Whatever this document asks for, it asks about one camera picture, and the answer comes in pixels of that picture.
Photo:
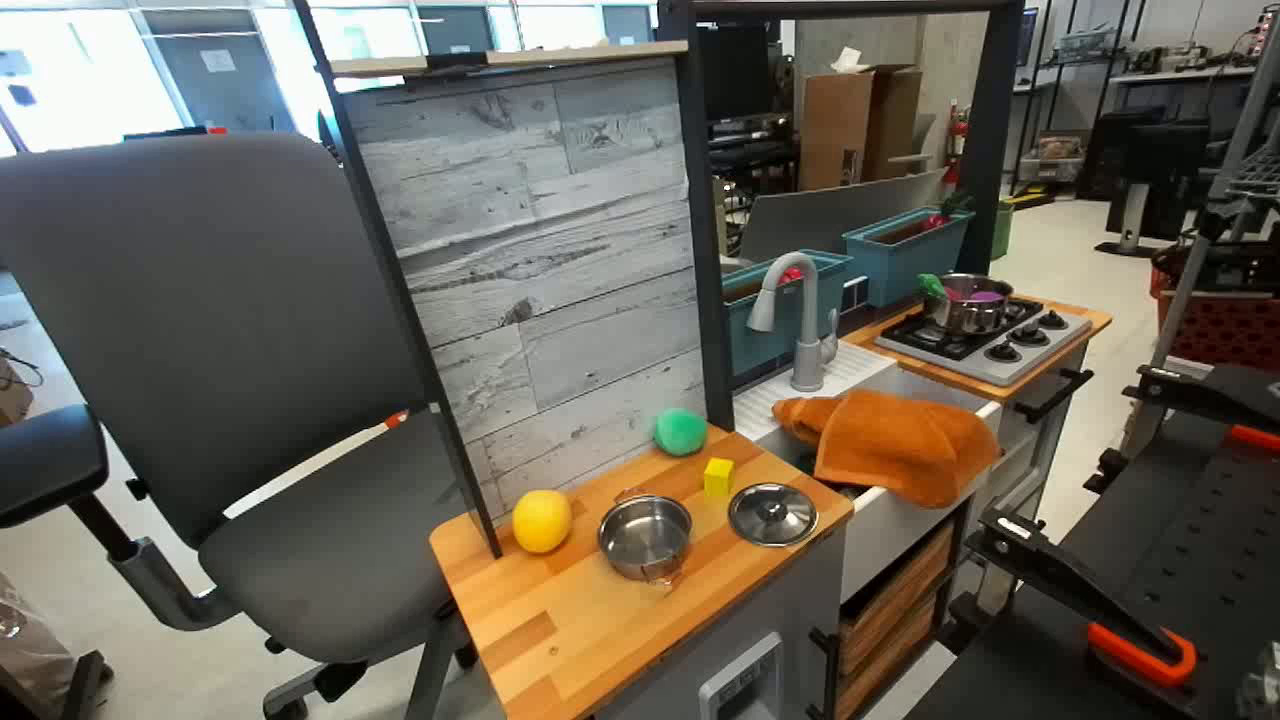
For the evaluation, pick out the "black frame post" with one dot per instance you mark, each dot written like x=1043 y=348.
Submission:
x=706 y=267
x=990 y=162

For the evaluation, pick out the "slanted black frame bar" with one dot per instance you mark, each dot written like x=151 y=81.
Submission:
x=402 y=281

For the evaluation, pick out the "green round sponge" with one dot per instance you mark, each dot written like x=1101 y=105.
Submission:
x=681 y=430

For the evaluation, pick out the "toy kitchen wooden counter unit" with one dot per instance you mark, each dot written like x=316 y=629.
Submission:
x=603 y=626

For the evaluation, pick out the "white rod red tip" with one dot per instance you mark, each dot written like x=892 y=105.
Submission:
x=314 y=467

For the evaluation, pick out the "yellow toy cube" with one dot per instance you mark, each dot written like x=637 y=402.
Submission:
x=719 y=479

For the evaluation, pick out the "cardboard box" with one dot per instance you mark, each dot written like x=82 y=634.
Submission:
x=839 y=124
x=897 y=121

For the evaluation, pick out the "small steel bowl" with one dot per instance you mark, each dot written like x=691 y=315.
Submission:
x=772 y=515

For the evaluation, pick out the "black work table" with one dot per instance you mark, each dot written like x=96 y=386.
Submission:
x=1201 y=561

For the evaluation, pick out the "gray office chair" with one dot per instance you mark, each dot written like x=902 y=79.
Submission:
x=201 y=305

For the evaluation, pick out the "green toy vegetable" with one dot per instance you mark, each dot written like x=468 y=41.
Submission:
x=929 y=284

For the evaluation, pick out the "gray toy faucet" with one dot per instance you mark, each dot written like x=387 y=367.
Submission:
x=807 y=357

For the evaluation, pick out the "white toy sink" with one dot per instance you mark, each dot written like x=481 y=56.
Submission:
x=907 y=532

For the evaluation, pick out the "steel pot with toys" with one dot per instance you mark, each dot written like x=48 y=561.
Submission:
x=975 y=315

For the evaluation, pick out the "small steel toy pot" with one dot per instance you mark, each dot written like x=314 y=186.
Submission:
x=645 y=536

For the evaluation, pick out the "wooden shelf board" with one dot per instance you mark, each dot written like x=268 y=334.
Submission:
x=534 y=56

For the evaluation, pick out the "gray wood-print back panel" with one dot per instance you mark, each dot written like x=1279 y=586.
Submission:
x=534 y=267

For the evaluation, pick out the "gray toy stove top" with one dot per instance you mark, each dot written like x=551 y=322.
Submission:
x=994 y=354

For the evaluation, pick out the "purple toy vegetable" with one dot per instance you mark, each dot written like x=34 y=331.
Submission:
x=980 y=289

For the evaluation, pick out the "orange towel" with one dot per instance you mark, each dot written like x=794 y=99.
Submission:
x=892 y=450

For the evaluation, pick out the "red fire extinguisher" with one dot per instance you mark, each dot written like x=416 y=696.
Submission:
x=957 y=144

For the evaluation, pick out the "yellow toy lemon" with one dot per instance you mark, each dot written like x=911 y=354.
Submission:
x=541 y=521

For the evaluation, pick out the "teal planter box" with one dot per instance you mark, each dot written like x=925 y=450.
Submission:
x=907 y=254
x=779 y=322

